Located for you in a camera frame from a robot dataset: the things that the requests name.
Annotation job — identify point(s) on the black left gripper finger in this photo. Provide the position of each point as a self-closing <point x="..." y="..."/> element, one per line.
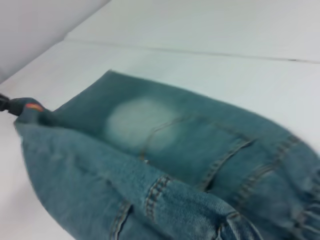
<point x="6" y="105"/>

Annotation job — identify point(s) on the blue denim shorts with print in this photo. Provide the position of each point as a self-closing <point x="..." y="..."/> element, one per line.
<point x="175" y="155"/>

